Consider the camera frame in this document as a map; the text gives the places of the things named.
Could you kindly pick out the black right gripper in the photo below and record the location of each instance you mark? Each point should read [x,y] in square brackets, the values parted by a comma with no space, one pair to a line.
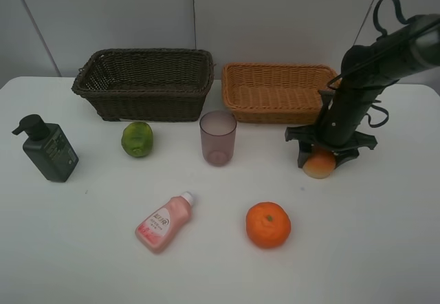
[307,138]

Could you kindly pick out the red yellow toy peach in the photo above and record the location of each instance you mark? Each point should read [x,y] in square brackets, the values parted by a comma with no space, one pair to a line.
[320,164]

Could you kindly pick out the orange toy tangerine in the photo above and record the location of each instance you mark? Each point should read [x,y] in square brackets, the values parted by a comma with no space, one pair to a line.
[267,225]

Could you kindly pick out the translucent purple plastic cup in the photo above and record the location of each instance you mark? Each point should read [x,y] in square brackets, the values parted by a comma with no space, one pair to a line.
[218,133]

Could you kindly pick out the pink detergent bottle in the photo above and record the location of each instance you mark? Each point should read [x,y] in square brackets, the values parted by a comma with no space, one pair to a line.
[160,228]

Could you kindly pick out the dark green pump bottle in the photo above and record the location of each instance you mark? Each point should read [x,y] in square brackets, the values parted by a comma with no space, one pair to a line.
[48,148]

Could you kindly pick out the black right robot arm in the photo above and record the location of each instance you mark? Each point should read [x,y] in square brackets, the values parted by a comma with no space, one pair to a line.
[366,71]

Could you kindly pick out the light orange wicker basket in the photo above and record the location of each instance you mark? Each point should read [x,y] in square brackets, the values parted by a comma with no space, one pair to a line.
[274,93]

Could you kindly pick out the green toy fruit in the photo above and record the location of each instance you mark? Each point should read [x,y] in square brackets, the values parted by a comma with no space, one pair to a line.
[137,139]

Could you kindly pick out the dark brown wicker basket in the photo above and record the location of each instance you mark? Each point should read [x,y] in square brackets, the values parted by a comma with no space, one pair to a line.
[155,84]

